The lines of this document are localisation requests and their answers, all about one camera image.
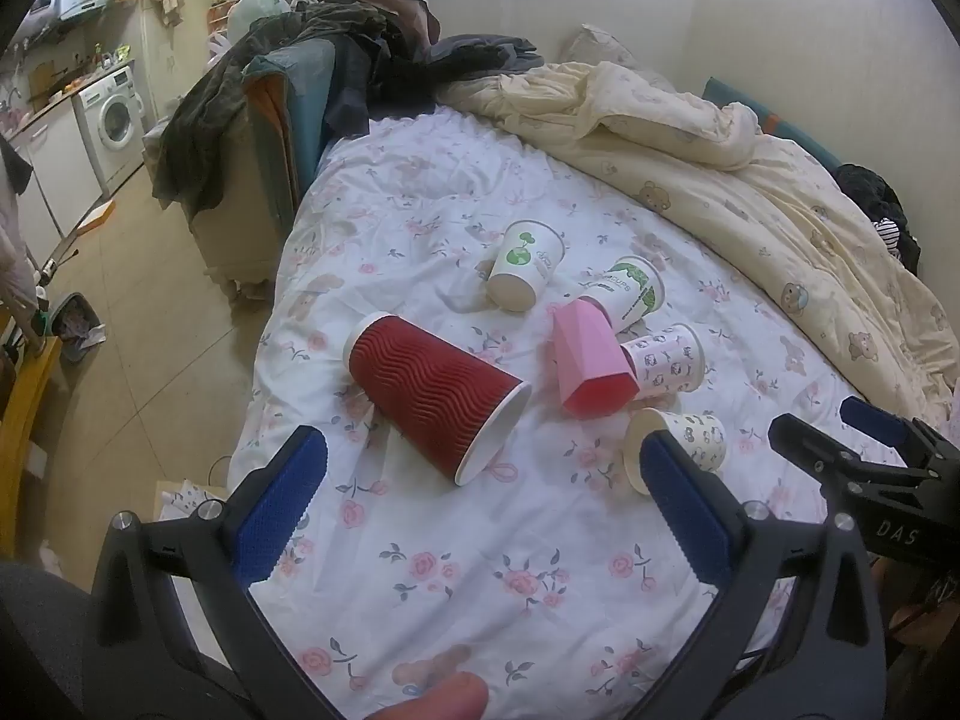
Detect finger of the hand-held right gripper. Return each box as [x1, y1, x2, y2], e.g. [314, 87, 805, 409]
[838, 395, 960, 470]
[768, 412, 925, 500]

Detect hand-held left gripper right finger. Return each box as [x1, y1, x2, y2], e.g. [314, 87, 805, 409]
[637, 429, 890, 720]

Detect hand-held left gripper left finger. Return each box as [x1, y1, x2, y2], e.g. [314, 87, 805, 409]
[90, 424, 340, 720]

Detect small white patterned cup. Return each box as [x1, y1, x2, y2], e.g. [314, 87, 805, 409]
[624, 407, 728, 497]
[619, 323, 706, 396]

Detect pink faceted cup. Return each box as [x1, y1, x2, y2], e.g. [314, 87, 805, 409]
[553, 298, 640, 418]

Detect red ribbed paper cup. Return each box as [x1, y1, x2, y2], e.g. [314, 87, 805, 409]
[345, 311, 533, 487]

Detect white cup green leaf print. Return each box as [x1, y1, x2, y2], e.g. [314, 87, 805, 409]
[577, 256, 667, 332]

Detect white cup green globe print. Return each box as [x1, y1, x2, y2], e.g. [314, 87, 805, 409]
[486, 220, 566, 314]

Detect white patterned box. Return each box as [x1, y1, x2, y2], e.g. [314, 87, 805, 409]
[152, 477, 230, 522]

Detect black clothes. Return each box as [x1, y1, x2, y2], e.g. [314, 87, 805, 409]
[835, 163, 922, 275]

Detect cream bear print duvet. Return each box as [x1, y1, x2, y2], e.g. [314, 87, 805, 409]
[439, 60, 960, 428]

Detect yellow wooden furniture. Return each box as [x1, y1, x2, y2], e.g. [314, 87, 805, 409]
[0, 315, 62, 545]

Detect grey trash bin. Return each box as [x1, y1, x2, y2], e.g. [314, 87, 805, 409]
[43, 292, 107, 362]

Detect beige sofa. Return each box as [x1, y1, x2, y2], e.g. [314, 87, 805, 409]
[186, 37, 338, 295]

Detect teal pillow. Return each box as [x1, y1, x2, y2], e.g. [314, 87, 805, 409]
[703, 76, 842, 170]

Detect flat cardboard piece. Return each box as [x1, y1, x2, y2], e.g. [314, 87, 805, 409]
[75, 201, 119, 235]

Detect pale pink garment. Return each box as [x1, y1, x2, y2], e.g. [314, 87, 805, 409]
[0, 136, 42, 335]

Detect white kitchen cabinet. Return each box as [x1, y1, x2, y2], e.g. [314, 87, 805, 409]
[6, 99, 107, 260]

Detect white washing machine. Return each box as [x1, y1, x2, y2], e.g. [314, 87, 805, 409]
[73, 64, 149, 197]

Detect white pillow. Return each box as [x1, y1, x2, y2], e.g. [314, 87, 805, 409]
[562, 24, 680, 87]

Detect pile of dark clothes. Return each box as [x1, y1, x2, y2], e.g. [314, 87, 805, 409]
[152, 0, 443, 212]

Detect grey folded cloth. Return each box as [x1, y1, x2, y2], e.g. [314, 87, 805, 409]
[429, 33, 546, 95]

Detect white plastic bag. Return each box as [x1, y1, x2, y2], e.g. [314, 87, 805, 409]
[223, 0, 292, 42]

